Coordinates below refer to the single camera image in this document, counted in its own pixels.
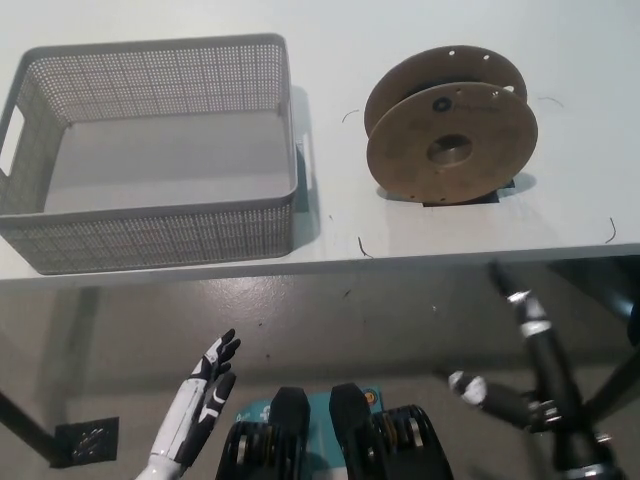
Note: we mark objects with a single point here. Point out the black slanted table leg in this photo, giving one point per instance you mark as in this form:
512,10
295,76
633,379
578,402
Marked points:
30,425
620,380

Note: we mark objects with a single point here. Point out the grey perforated plastic basket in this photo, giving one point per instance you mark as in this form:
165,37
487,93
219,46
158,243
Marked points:
165,150

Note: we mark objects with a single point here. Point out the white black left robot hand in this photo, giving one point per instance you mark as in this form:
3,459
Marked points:
197,405

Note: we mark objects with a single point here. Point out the brown cardboard filament spool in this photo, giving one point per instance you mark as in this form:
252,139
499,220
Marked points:
400,150

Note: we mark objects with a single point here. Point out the black tape patch on table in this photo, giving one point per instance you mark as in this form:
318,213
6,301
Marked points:
506,186

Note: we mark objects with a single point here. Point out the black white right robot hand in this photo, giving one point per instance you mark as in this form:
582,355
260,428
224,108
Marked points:
550,365

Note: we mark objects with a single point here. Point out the black floor tape patch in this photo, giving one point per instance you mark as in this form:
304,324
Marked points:
87,442

